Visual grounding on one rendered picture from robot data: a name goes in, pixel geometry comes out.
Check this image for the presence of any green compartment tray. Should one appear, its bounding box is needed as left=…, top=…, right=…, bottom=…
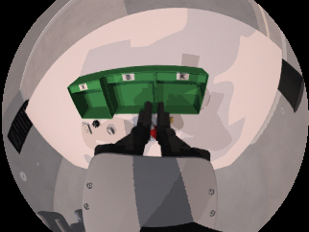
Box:
left=67, top=65, right=209, bottom=119

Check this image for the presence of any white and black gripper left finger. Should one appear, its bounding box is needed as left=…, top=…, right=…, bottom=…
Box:
left=94, top=102, right=152, bottom=155

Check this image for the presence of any black die with white pips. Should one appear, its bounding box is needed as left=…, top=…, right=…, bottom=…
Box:
left=92, top=120, right=100, bottom=128

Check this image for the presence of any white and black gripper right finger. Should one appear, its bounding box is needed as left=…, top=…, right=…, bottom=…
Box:
left=156, top=102, right=210, bottom=161

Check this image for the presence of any white domino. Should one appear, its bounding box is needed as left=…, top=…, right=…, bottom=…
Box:
left=82, top=123, right=92, bottom=135

